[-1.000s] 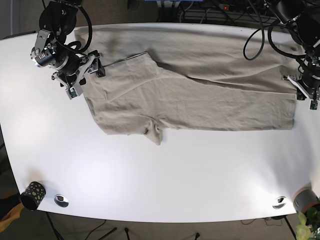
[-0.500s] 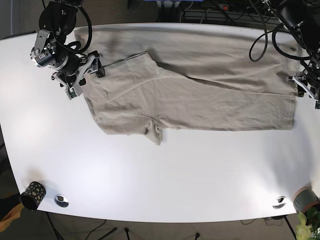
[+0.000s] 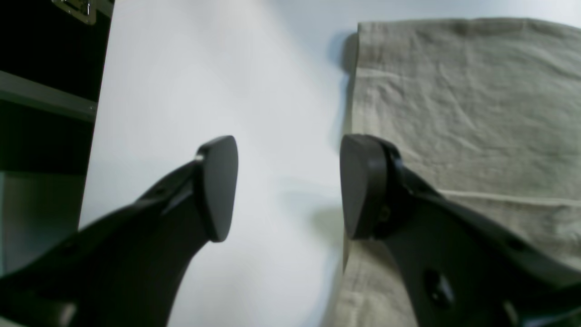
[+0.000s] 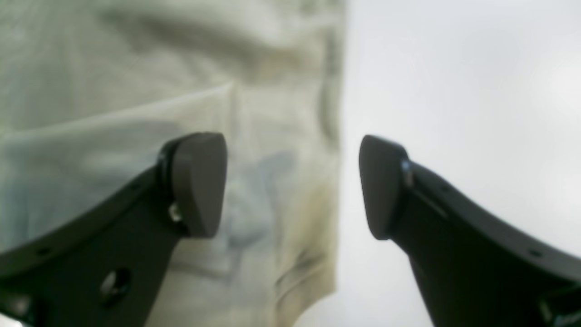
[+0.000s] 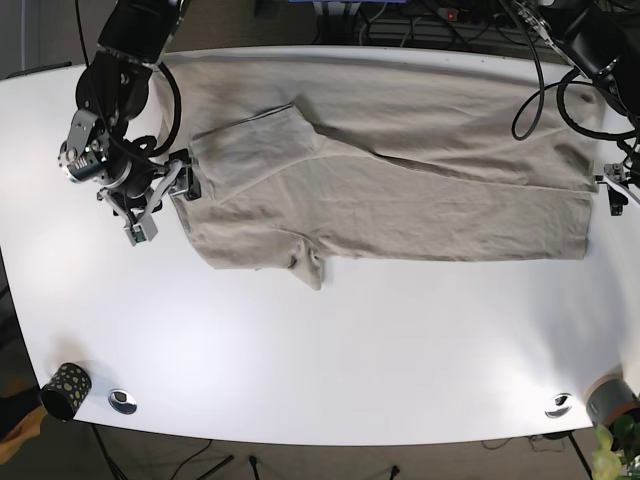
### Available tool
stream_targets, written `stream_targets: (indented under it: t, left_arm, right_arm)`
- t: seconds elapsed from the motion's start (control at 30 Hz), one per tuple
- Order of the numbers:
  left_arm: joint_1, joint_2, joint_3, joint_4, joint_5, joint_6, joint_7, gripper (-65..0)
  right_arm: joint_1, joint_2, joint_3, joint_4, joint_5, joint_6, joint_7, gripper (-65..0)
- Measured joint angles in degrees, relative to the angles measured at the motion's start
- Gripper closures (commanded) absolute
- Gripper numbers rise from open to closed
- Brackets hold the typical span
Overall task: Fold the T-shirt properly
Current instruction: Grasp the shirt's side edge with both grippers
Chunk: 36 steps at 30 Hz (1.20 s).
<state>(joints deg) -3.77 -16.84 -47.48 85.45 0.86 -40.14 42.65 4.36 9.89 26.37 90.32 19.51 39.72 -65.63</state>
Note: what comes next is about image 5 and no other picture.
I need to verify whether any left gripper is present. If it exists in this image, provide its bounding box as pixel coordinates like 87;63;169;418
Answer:
596;158;639;216

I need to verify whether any cream white T-shirt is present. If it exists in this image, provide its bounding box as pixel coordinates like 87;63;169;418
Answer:
170;58;596;289

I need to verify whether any orange cloth at corner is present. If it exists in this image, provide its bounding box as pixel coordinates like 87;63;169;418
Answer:
1;389;46;465

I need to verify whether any black dotted cup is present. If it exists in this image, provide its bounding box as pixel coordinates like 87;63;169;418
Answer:
39;363;92;422

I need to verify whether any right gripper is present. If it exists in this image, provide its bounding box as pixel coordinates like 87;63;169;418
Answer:
98;150;202;246

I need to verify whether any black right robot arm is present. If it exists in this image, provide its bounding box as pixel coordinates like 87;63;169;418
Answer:
58;1;201;245

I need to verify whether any silver table grommet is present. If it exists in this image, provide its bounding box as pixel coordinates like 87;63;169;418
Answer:
544;392;574;419
108;389;137;415

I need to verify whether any grey plant pot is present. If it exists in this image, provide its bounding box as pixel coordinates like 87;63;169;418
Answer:
585;374;639;427

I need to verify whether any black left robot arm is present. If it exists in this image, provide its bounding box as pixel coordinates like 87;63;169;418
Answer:
511;1;639;217

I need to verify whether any right silver table grommet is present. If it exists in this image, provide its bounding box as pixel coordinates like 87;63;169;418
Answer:
544;392;574;419

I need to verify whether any green potted plant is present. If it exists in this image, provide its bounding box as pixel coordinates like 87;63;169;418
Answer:
591;414;639;480

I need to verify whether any left silver table grommet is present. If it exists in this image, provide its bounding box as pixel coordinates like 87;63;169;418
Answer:
108;389;137;415

